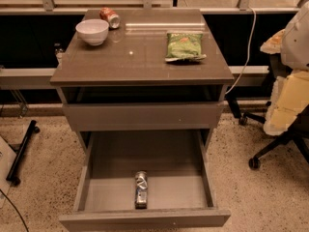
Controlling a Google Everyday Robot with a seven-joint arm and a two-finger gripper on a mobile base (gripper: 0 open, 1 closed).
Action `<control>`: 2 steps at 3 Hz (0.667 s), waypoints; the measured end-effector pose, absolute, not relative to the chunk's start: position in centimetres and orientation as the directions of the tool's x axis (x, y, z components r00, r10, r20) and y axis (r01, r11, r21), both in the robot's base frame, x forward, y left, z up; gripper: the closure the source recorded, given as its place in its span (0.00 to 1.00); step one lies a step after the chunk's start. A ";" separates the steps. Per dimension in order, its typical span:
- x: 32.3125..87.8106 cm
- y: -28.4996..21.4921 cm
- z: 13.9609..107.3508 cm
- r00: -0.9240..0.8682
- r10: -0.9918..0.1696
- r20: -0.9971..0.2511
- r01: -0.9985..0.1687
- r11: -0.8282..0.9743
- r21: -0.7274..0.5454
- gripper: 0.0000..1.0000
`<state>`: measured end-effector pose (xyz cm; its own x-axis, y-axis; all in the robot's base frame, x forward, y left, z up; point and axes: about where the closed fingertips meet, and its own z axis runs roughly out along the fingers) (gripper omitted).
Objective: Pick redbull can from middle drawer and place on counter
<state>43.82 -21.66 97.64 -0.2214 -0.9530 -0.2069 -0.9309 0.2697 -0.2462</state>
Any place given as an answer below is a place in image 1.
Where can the closed grey top drawer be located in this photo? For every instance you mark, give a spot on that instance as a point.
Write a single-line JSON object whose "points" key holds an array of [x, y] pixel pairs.
{"points": [[142, 117]]}

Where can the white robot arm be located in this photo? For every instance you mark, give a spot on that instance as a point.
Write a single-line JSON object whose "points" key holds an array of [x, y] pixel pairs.
{"points": [[292, 43]]}

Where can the black wheeled stand base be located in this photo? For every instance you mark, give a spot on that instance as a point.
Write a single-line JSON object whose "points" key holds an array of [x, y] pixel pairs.
{"points": [[12, 175]]}

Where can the orange soda can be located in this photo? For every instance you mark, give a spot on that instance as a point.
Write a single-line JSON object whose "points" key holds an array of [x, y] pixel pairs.
{"points": [[111, 17]]}

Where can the grey drawer cabinet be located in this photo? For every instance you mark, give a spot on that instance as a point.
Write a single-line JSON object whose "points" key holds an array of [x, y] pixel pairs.
{"points": [[130, 67]]}

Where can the white bowl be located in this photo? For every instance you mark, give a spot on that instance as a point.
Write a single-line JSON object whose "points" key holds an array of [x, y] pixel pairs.
{"points": [[92, 31]]}

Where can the small bottle behind cabinet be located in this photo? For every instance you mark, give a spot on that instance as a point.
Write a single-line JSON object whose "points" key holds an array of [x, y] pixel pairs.
{"points": [[59, 51]]}

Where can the open grey middle drawer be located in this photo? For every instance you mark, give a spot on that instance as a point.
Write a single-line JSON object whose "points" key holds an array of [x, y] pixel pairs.
{"points": [[179, 190]]}

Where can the green chip bag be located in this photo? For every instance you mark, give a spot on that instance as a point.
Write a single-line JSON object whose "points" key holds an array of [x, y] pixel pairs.
{"points": [[184, 46]]}

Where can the crushed silver redbull can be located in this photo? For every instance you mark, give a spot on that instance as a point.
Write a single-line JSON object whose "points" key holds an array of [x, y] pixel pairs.
{"points": [[141, 190]]}

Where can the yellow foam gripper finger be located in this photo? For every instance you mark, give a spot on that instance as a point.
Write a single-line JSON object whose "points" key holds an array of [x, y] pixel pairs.
{"points": [[289, 97]]}

